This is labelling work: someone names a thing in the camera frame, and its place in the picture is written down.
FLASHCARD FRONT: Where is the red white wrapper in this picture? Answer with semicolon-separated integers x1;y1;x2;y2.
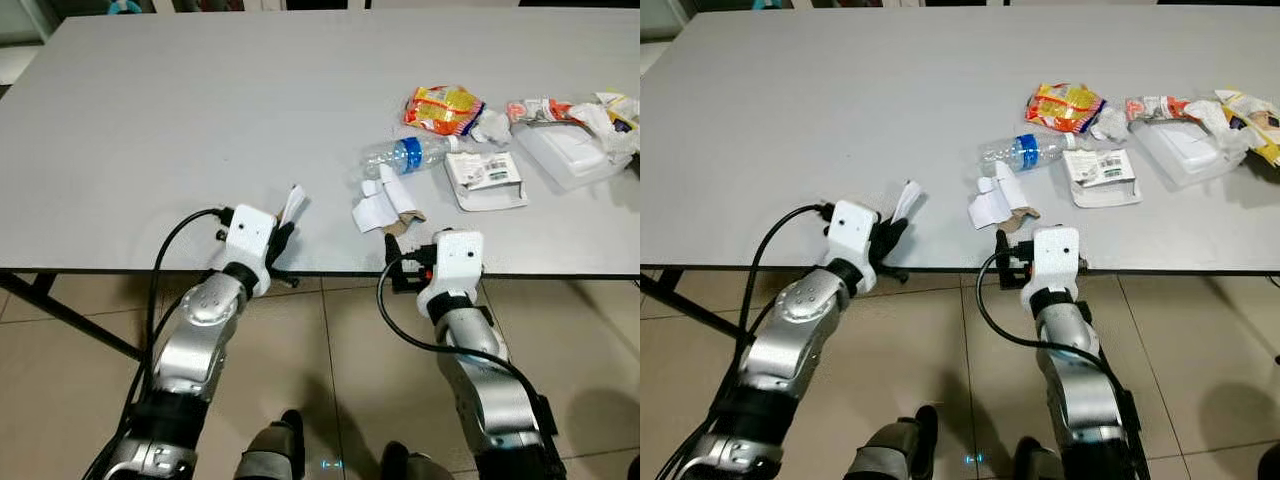
506;97;581;126
1125;95;1196;123

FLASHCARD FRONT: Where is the black metal table leg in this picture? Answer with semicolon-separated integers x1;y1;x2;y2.
640;268;746;346
0;272;141;361

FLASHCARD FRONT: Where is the white paper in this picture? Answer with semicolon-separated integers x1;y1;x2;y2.
278;184;310;227
893;180;924;221

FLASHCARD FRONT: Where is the small white barcode carton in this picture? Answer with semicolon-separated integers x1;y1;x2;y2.
443;150;529;213
1062;148;1143;209

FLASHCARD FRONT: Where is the robot right leg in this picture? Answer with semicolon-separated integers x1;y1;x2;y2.
1012;435;1066;480
380;440;456;480

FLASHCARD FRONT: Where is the large open white box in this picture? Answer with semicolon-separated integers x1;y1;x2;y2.
1132;120;1251;188
515;122;633;191

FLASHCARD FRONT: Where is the robot left leg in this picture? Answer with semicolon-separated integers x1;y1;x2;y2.
235;408;306;480
845;405;939;480

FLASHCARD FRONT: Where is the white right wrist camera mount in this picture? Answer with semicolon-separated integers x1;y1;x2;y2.
1030;225;1083;301
415;230;486;319

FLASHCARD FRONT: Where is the clear plastic bottle blue label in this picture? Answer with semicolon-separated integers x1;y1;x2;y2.
980;132;1079;178
360;135;461;181

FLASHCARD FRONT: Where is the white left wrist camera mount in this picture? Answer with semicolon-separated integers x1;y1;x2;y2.
825;198;883;291
222;205;279;296

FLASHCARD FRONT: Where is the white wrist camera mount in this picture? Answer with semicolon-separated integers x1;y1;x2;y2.
1030;225;1083;301
222;205;279;296
415;230;486;319
825;198;883;291

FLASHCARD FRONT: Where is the torn yellow carton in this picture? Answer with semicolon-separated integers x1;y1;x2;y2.
596;90;641;136
1215;88;1280;166

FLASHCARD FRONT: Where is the crumpled white plastic bag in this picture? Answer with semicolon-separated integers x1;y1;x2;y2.
570;100;636;156
1185;98;1256;156

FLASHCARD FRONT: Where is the orange yellow snack bag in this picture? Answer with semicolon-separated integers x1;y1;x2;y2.
403;85;486;136
1024;82;1106;134

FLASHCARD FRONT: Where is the crumpled white tissue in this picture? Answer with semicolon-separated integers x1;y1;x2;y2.
470;108;513;144
1090;105;1131;141

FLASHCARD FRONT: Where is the white brown cardboard piece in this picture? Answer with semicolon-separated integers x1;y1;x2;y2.
352;165;427;237
968;162;1041;233

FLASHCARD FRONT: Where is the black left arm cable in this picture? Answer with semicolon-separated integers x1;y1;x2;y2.
735;203;836;381
120;207;236;441

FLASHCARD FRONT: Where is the robot leg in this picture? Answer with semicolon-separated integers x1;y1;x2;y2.
235;408;306;480
1012;435;1066;480
845;405;939;480
380;440;456;480

